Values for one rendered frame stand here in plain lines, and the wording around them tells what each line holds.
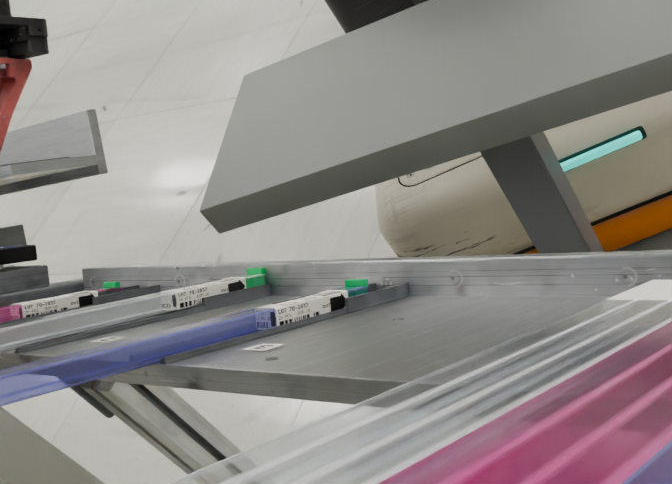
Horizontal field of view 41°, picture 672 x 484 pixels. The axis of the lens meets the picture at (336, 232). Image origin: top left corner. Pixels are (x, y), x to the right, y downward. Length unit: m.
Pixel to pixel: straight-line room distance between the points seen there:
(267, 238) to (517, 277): 1.47
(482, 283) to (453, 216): 0.81
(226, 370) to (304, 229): 1.53
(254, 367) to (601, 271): 0.20
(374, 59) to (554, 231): 0.29
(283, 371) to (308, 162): 0.58
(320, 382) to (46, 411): 1.75
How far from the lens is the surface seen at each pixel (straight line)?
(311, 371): 0.35
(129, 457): 1.80
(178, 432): 0.86
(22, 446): 1.04
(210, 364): 0.39
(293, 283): 0.59
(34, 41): 0.74
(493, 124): 0.85
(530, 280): 0.50
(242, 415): 1.66
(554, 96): 0.83
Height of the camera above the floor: 1.08
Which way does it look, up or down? 36 degrees down
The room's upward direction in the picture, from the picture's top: 38 degrees counter-clockwise
